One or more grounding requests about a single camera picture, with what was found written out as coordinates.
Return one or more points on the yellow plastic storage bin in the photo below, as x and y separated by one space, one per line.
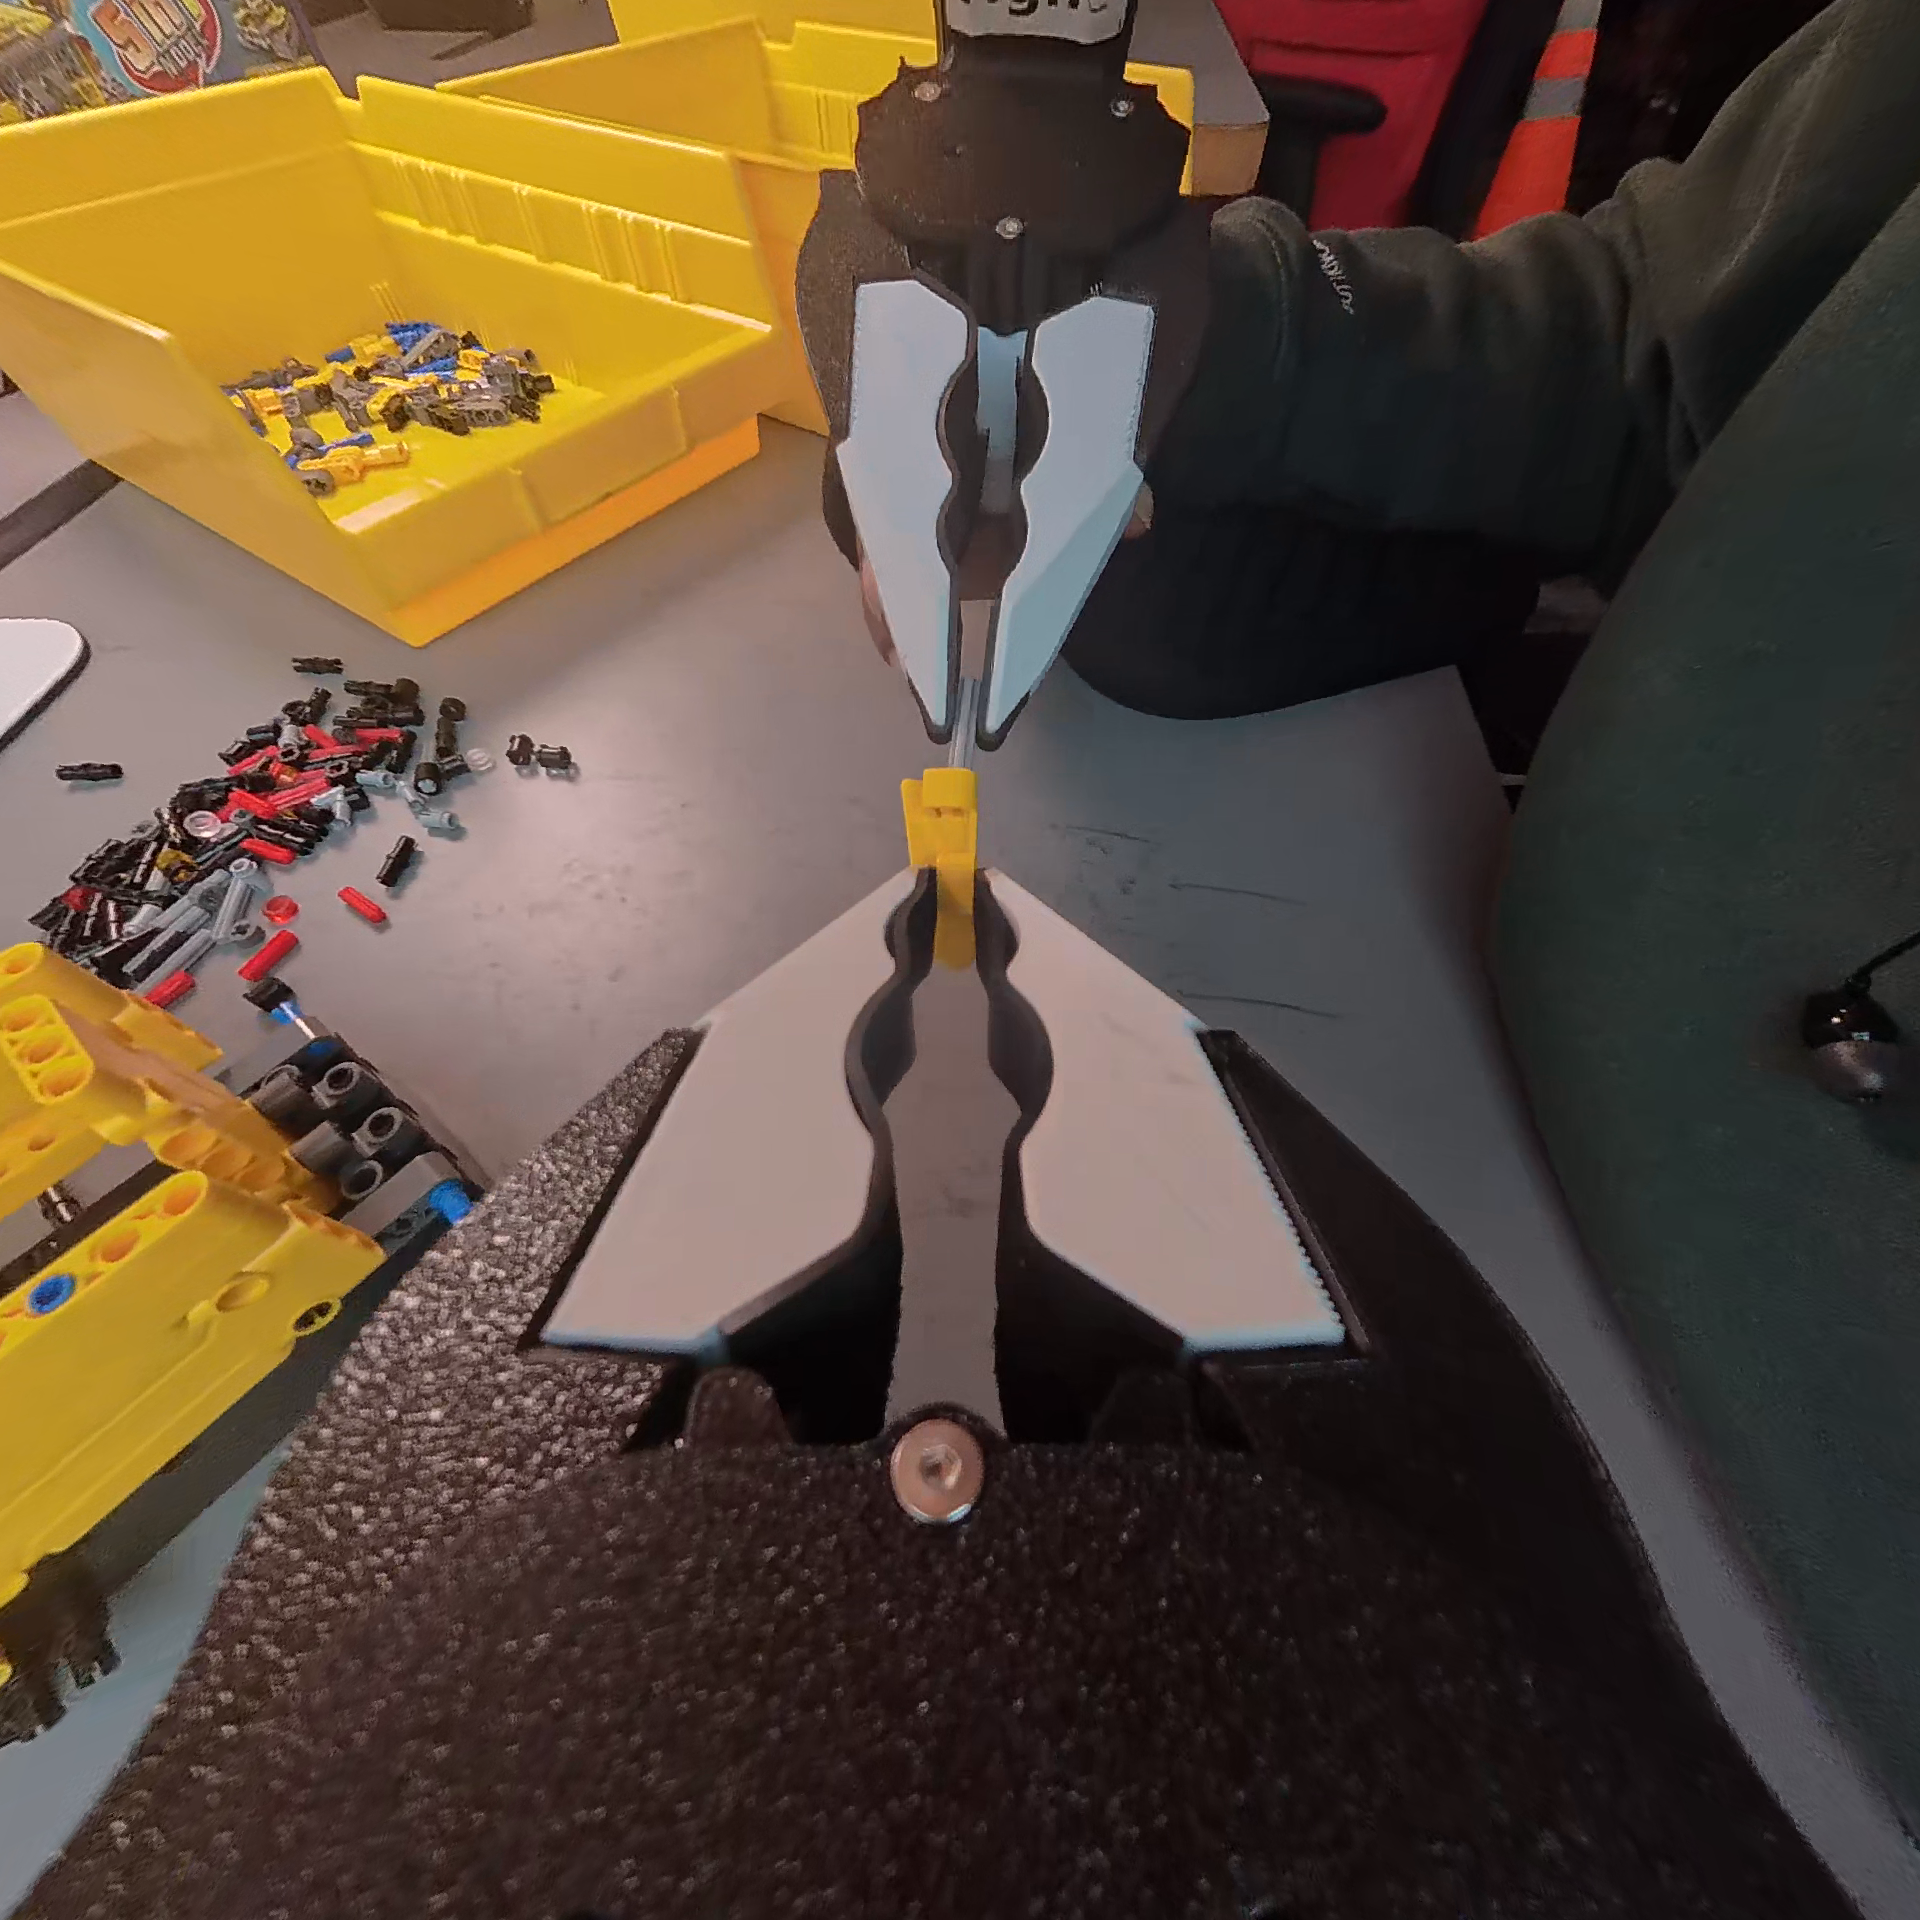
706 75
451 494

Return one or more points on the pile of grey blue lego parts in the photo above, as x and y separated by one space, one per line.
389 389

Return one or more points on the person's right hand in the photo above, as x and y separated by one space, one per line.
867 592

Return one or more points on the person's green hoodie torso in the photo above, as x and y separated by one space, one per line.
1725 902

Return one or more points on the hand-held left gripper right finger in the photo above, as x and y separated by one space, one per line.
1172 1201

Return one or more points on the pile of small lego pins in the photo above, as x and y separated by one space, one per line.
255 840

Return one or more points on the orange traffic cone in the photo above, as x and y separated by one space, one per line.
1546 106

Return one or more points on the grey lego axle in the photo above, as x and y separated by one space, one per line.
964 734

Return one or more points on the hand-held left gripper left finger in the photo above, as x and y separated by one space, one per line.
720 1201

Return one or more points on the red plastic canister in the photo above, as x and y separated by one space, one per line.
1350 89

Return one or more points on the yellow lego vehicle model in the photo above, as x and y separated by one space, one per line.
150 1275

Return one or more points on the small yellow lego piece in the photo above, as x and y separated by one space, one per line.
942 840

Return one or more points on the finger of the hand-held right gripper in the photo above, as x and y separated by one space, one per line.
892 481
1088 464

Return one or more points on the colourful lego set box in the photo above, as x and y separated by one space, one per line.
150 54

